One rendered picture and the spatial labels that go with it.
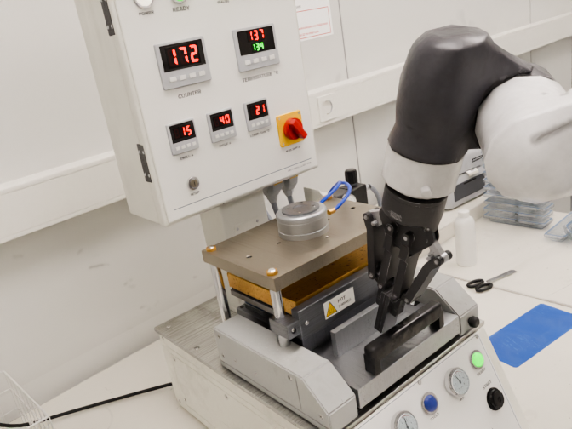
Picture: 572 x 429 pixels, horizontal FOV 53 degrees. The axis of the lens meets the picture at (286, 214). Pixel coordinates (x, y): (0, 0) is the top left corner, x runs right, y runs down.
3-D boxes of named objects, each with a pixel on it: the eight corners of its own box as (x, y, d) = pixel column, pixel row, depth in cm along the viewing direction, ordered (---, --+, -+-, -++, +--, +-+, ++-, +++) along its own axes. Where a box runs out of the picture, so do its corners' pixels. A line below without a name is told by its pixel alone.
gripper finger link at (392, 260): (395, 228, 71) (386, 222, 72) (379, 294, 77) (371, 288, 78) (415, 217, 73) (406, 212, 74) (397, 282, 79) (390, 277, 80)
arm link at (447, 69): (559, 179, 61) (535, 136, 69) (608, 57, 53) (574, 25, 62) (388, 160, 62) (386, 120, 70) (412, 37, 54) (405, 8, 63)
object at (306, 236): (191, 291, 96) (174, 220, 92) (324, 227, 114) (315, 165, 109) (284, 339, 78) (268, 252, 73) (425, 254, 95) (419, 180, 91)
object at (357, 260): (231, 294, 93) (219, 241, 90) (328, 245, 105) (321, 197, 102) (300, 328, 80) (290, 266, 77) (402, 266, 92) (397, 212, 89)
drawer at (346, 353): (231, 340, 96) (223, 299, 94) (325, 287, 109) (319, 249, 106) (361, 414, 74) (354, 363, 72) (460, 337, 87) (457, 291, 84)
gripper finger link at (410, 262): (420, 220, 72) (430, 225, 72) (406, 288, 79) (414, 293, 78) (400, 231, 70) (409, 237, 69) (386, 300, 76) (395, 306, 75)
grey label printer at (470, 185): (390, 200, 188) (385, 150, 183) (430, 182, 199) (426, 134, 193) (452, 213, 169) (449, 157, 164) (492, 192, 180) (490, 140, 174)
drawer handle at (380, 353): (364, 370, 76) (361, 345, 75) (433, 321, 85) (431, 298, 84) (376, 376, 75) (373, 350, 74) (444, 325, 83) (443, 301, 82)
